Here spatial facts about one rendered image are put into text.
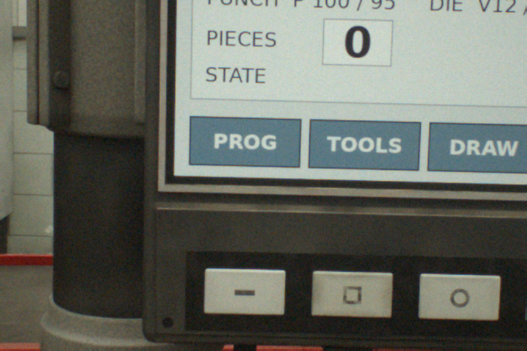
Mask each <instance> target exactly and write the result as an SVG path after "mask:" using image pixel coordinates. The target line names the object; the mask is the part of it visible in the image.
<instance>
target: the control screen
mask: <svg viewBox="0 0 527 351"><path fill-rule="evenodd" d="M323 19H350V20H393V21H394V35H393V54H391V67H374V66H342V65H322V38H323ZM175 176H214V177H246V178H280V179H346V180H379V181H413V182H447V183H513V184H514V185H527V0H177V28H176V127H175Z"/></svg>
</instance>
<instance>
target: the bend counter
mask: <svg viewBox="0 0 527 351"><path fill-rule="evenodd" d="M393 35H394V21H393V20H350V19H323V38H322V65H342V66H374V67H391V54H393Z"/></svg>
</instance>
